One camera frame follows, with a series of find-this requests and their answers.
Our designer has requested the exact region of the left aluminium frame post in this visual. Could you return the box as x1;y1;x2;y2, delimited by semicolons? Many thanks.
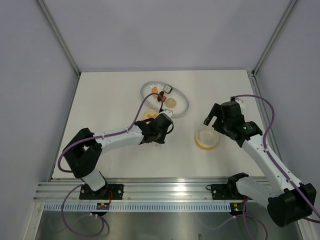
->
35;0;81;79

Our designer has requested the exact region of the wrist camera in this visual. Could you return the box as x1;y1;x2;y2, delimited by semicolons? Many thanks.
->
134;111;174;135
230;96;246;110

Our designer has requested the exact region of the dark brown food piece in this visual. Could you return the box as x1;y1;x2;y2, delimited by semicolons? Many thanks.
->
157;91;164;102

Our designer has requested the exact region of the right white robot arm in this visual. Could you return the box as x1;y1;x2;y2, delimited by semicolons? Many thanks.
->
203;97;317;227

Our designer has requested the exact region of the white oval plate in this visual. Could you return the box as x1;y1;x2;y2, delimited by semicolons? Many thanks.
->
140;81;190;117

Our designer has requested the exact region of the white black sushi piece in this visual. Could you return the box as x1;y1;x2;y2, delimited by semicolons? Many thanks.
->
163;85;173;94

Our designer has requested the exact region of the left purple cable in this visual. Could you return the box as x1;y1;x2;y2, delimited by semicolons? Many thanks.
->
57;92;166;237

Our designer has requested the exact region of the white slotted cable duct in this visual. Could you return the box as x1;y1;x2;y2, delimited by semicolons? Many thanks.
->
44;202;231;213

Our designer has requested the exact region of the purple cable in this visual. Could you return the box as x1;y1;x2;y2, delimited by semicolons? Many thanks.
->
57;92;166;237
199;94;320;240

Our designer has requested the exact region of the right aluminium frame post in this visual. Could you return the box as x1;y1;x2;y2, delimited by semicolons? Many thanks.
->
251;0;300;77

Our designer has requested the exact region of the round beige cookie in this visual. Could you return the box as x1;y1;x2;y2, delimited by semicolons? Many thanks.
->
165;98;177;108

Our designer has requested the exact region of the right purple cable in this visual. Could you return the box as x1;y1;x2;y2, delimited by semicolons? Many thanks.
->
199;94;320;240

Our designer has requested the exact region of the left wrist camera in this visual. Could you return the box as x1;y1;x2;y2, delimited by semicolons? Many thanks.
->
134;111;174;135

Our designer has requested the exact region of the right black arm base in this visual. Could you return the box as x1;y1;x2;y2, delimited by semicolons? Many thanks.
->
205;183;248;201

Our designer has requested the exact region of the round cream lunch box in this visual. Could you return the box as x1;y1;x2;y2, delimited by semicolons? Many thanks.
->
194;126;219;150

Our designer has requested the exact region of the cream lunch box lid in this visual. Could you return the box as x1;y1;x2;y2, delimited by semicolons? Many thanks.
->
142;109;159;120

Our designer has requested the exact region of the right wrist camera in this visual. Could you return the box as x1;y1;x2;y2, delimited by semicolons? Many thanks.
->
230;96;246;110

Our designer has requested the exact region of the aluminium frame post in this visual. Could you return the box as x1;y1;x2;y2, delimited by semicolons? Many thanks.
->
251;0;300;77
35;0;81;79

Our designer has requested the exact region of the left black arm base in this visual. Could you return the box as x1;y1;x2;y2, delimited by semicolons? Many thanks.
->
79;184;125;200

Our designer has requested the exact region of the aluminium front rail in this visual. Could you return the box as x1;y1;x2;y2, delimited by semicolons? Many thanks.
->
33;176;273;203

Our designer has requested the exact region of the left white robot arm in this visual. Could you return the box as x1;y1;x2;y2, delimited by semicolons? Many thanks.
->
61;119;172;199

